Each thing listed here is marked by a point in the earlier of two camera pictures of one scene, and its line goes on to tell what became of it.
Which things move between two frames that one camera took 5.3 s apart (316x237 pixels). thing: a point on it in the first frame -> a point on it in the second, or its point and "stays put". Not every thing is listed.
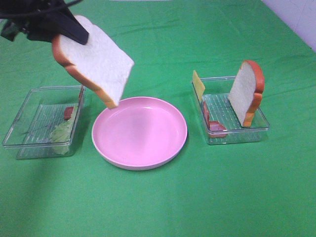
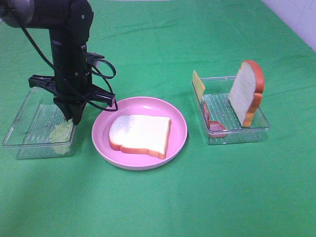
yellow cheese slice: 199,87 stays put
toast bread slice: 246,94 stays put
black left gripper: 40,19 -> 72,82
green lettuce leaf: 60,138 stays put
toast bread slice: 101,65 -> 148,135
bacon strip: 215,129 stays put
